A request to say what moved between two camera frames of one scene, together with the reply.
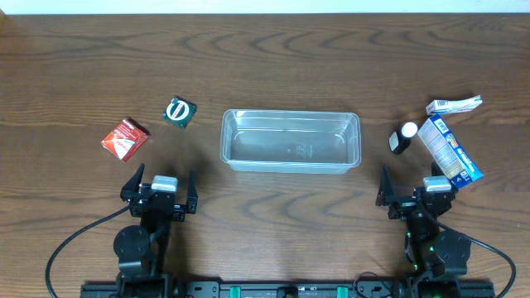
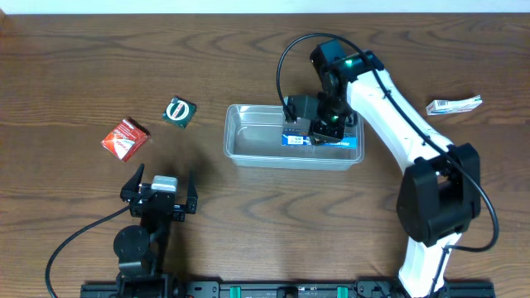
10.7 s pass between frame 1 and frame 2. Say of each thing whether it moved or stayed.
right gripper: moved
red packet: stayed
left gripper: stayed
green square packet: stayed
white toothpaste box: stayed
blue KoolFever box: moved
